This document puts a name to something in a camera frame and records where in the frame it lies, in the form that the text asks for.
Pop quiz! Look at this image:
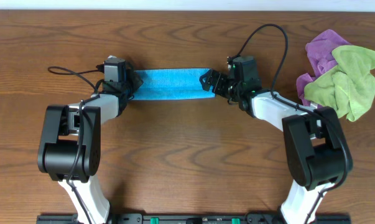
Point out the blue cloth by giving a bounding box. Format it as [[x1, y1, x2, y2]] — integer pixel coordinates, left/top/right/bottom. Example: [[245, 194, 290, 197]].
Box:
[[133, 68, 215, 101]]

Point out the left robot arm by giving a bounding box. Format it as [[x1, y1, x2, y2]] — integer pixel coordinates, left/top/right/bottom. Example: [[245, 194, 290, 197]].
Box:
[[37, 56, 143, 223]]

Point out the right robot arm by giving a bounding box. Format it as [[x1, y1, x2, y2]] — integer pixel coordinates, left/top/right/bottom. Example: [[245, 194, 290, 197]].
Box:
[[199, 56, 353, 223]]

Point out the purple cloth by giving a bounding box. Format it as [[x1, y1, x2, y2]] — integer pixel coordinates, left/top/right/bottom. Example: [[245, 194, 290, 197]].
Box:
[[296, 29, 351, 106]]

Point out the green cloth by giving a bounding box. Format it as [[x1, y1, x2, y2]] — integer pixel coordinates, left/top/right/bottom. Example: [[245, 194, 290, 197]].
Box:
[[303, 45, 375, 122]]

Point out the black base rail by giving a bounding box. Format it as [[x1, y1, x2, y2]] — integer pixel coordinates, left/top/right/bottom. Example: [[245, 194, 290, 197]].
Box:
[[36, 213, 352, 224]]

